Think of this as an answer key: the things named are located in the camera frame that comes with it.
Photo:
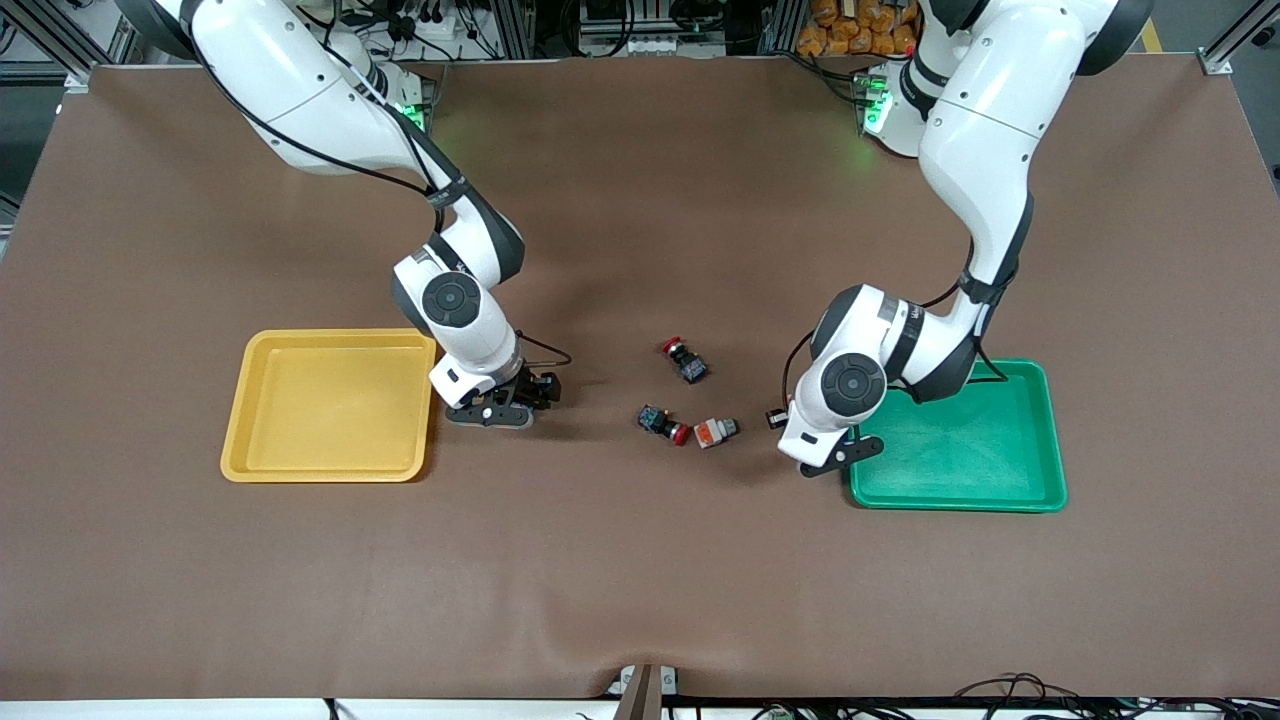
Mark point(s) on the brown table cover mat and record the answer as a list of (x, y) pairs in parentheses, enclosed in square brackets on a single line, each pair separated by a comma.
[(640, 580)]

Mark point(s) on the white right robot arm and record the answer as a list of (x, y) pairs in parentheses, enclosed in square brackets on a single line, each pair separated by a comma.
[(300, 100)]

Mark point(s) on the red push button switch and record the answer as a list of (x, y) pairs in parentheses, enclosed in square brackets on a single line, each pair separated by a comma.
[(662, 422), (686, 362)]

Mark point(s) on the white button with orange block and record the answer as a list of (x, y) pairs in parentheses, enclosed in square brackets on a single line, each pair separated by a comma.
[(714, 432)]

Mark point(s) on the aluminium frame profile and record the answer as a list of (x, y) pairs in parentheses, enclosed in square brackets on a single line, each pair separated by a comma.
[(1235, 45), (70, 50)]

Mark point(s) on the metal table clamp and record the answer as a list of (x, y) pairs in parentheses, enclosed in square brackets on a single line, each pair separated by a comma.
[(645, 685)]

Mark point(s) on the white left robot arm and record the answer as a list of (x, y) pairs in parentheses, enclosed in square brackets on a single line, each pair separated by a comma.
[(990, 130)]

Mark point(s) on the pile of orange snacks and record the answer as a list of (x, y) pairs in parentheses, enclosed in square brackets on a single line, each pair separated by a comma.
[(860, 28)]

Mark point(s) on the yellow plastic tray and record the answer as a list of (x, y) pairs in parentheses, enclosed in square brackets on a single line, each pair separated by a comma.
[(330, 410)]

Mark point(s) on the green plastic tray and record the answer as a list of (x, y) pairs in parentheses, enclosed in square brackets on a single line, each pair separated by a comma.
[(960, 460)]

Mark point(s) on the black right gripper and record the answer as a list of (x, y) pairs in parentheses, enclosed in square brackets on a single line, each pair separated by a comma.
[(527, 385)]

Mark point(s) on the white power strip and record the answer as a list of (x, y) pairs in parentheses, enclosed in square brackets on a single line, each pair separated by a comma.
[(430, 28)]

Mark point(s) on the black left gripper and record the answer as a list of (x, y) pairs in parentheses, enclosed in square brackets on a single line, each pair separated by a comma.
[(774, 425)]

